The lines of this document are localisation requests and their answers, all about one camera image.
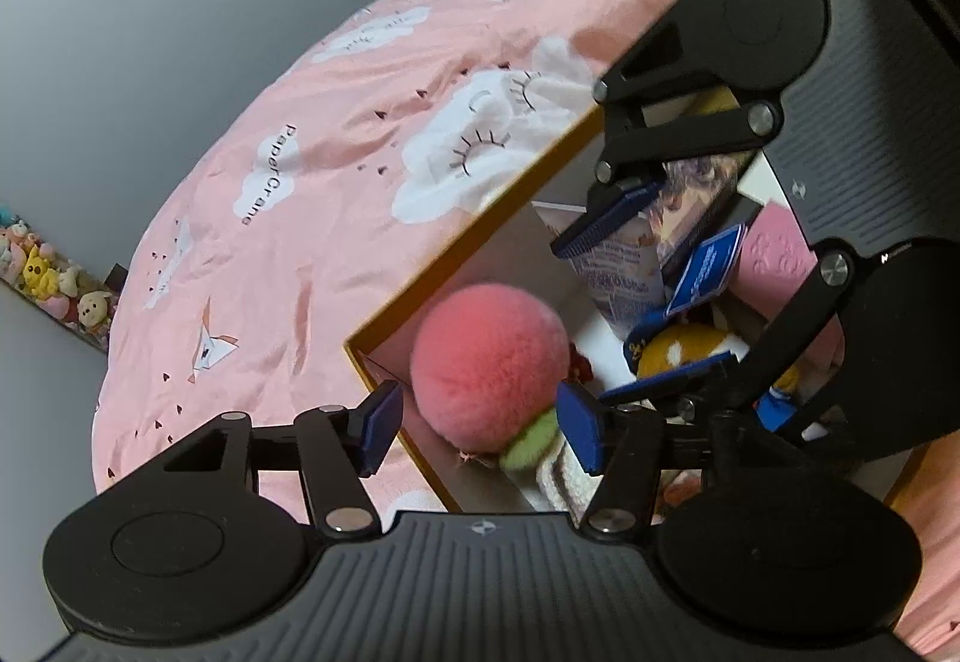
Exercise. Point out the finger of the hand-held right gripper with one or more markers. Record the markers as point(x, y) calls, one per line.
point(667, 379)
point(607, 220)

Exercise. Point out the white crochet bunny doll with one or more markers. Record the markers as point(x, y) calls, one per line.
point(555, 482)

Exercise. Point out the pink embossed case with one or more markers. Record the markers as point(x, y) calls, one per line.
point(772, 257)

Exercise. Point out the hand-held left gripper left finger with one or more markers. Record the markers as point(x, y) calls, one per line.
point(379, 426)

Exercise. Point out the orange cardboard box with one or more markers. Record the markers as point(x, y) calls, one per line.
point(510, 235)

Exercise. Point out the row of small plush toys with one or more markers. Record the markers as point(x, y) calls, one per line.
point(41, 272)

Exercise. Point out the dark printed card box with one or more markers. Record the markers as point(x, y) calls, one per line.
point(701, 190)

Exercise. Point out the pink fluffy pompom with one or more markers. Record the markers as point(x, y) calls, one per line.
point(487, 362)

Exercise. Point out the yellow plush toy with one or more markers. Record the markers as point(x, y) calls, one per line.
point(682, 343)

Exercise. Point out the blue card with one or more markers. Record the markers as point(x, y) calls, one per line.
point(709, 268)

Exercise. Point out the white printed tube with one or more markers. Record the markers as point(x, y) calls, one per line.
point(622, 287)

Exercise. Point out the red crochet flower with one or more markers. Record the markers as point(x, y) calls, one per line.
point(579, 362)

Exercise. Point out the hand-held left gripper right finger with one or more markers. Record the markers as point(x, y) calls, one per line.
point(581, 426)

